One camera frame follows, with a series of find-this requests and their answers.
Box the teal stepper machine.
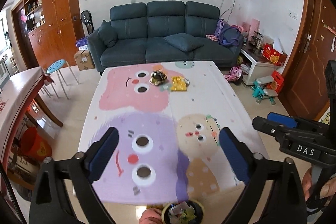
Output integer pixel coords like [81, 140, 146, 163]
[251, 75, 279, 105]

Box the reddish wooden dining table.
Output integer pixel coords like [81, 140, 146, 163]
[0, 66, 63, 164]

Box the person's right hand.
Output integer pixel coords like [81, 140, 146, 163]
[302, 170, 336, 201]

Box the purple tissue pack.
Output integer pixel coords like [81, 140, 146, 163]
[76, 37, 90, 48]

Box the dark blue flat cushion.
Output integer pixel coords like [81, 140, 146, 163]
[165, 33, 205, 52]

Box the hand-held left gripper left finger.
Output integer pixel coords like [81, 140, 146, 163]
[29, 127, 120, 224]

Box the wooden cabinet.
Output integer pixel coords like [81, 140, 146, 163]
[12, 0, 84, 69]

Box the green wall poster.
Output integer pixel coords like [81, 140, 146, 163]
[322, 111, 336, 125]

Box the black racket cover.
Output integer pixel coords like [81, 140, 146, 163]
[80, 11, 94, 34]

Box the cartoon printed tablecloth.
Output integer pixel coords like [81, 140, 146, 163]
[78, 61, 269, 207]

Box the pink backpack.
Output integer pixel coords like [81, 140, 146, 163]
[224, 66, 243, 82]

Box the dark bin with yellow rim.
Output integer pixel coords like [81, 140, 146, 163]
[161, 200, 205, 224]

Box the brown cardboard box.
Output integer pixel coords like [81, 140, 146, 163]
[73, 49, 95, 71]

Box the dark blue sofa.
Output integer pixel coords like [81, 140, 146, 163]
[87, 1, 243, 72]

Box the dark patterned wrapper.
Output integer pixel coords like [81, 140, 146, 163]
[150, 70, 168, 86]

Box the dark blue square cushion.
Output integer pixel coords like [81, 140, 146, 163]
[98, 20, 118, 48]

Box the small display stand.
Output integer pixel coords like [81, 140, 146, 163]
[248, 32, 264, 50]

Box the yellow snack packet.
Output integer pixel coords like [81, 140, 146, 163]
[171, 76, 189, 91]

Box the white low cabinet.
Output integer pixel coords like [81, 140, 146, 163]
[241, 41, 286, 85]

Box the pink box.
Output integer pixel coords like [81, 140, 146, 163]
[249, 18, 260, 38]

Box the red gift bag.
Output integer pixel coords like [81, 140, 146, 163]
[268, 70, 285, 90]

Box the person's left leg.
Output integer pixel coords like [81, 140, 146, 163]
[139, 208, 163, 224]

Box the red gift box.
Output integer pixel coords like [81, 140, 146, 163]
[262, 43, 288, 66]

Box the red bucket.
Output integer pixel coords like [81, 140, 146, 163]
[20, 127, 52, 160]

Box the purple backpack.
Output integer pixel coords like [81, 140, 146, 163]
[215, 18, 243, 47]

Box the blue round stool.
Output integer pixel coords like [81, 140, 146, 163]
[47, 59, 79, 100]

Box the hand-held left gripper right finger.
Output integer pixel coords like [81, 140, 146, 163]
[219, 127, 306, 224]

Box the brown wooden door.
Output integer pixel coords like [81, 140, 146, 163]
[283, 0, 336, 122]

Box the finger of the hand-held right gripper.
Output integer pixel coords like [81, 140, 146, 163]
[267, 112, 315, 131]
[252, 116, 297, 139]

